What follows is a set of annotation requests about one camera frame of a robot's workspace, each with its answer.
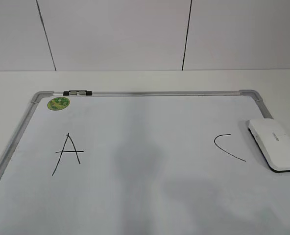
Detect white whiteboard eraser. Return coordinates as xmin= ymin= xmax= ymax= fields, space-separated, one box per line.
xmin=248 ymin=118 xmax=290 ymax=172

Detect black and silver frame clip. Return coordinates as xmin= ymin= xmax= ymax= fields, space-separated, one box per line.
xmin=63 ymin=90 xmax=92 ymax=96

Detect round green sticker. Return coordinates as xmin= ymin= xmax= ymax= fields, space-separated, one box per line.
xmin=47 ymin=97 xmax=70 ymax=111

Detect white whiteboard with grey frame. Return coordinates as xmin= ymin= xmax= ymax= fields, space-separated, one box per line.
xmin=0 ymin=93 xmax=290 ymax=235

